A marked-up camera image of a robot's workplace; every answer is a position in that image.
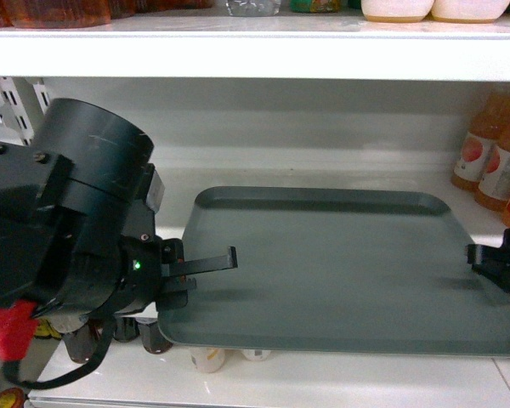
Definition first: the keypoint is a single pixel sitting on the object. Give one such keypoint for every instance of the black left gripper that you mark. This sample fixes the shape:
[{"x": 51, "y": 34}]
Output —
[{"x": 142, "y": 279}]

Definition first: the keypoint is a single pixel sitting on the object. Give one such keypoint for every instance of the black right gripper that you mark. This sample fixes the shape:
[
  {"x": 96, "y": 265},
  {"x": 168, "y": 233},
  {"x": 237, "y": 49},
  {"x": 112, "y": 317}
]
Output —
[{"x": 493, "y": 263}]

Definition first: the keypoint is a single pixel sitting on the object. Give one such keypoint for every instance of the grey rectangular serving tray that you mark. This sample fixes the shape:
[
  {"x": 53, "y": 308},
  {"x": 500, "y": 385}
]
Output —
[{"x": 357, "y": 271}]

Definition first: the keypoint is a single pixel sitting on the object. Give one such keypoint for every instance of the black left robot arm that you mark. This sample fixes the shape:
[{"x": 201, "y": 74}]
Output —
[{"x": 78, "y": 212}]

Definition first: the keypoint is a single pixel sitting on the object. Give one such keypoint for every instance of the orange juice bottle middle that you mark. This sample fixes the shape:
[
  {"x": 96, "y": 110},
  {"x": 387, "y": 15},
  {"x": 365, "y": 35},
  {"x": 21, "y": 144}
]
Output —
[{"x": 493, "y": 191}]

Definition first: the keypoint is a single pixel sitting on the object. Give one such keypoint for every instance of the dark sauce bottle right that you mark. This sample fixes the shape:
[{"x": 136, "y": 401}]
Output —
[{"x": 152, "y": 339}]

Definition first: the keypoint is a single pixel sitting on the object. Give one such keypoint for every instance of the dark sauce bottle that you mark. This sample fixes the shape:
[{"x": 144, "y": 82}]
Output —
[
  {"x": 81, "y": 344},
  {"x": 126, "y": 329},
  {"x": 152, "y": 339}
]

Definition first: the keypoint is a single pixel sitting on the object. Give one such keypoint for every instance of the yellow drink bottle front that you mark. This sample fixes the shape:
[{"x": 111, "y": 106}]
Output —
[{"x": 207, "y": 360}]

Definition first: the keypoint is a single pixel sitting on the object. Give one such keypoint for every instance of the white labelled bottle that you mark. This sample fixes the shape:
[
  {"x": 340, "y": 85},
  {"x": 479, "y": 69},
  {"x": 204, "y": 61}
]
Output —
[{"x": 256, "y": 355}]

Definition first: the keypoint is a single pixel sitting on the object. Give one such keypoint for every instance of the dark sauce bottle middle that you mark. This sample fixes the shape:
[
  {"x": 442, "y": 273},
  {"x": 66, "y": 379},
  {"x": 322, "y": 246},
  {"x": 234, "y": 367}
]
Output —
[{"x": 126, "y": 329}]

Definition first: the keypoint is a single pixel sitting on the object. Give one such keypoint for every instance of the white lower shelf board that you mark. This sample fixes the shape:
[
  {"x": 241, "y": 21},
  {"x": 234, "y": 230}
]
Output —
[{"x": 131, "y": 377}]

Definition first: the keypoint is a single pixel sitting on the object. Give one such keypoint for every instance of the white shelf board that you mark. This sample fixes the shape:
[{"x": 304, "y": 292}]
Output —
[
  {"x": 210, "y": 43},
  {"x": 131, "y": 377}
]

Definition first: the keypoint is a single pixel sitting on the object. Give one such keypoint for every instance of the orange juice bottle far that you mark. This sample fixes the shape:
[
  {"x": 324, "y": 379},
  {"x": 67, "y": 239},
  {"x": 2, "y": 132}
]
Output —
[{"x": 484, "y": 130}]

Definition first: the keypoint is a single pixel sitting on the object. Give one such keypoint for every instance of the dark sauce bottle left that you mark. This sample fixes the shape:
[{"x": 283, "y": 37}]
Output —
[{"x": 81, "y": 344}]

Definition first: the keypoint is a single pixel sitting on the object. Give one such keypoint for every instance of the white upper shelf board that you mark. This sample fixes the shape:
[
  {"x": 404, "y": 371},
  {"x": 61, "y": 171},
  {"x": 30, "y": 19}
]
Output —
[{"x": 210, "y": 43}]

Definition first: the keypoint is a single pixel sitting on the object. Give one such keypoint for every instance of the red lid jar bottom left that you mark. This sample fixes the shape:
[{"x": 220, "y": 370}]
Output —
[{"x": 12, "y": 398}]

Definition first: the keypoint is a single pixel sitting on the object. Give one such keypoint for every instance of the white jar right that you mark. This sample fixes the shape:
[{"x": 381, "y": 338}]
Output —
[{"x": 468, "y": 11}]

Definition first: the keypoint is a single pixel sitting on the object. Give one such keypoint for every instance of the white jar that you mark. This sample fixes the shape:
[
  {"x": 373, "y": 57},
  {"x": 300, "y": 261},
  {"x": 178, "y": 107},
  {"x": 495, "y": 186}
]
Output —
[
  {"x": 468, "y": 11},
  {"x": 396, "y": 11}
]

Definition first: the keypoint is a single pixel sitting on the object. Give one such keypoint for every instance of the white slotted shelf upright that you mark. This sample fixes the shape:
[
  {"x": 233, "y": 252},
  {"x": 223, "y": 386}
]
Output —
[{"x": 26, "y": 101}]

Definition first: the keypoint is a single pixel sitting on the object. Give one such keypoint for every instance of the white jar left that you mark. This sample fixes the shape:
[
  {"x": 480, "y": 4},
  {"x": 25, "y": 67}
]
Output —
[{"x": 396, "y": 11}]

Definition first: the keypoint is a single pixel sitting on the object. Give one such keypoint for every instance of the clear glass item top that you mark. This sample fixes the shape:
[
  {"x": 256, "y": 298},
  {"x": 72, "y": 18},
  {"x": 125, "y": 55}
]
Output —
[{"x": 253, "y": 8}]

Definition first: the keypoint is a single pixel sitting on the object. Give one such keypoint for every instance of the green packaged item top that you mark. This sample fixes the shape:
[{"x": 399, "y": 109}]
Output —
[{"x": 317, "y": 6}]

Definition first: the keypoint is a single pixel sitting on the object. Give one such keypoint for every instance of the dark red container top left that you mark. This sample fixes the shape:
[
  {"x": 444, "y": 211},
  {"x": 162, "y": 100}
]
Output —
[{"x": 54, "y": 14}]

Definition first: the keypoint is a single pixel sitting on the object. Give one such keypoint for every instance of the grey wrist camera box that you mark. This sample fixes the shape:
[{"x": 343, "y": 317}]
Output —
[{"x": 154, "y": 190}]

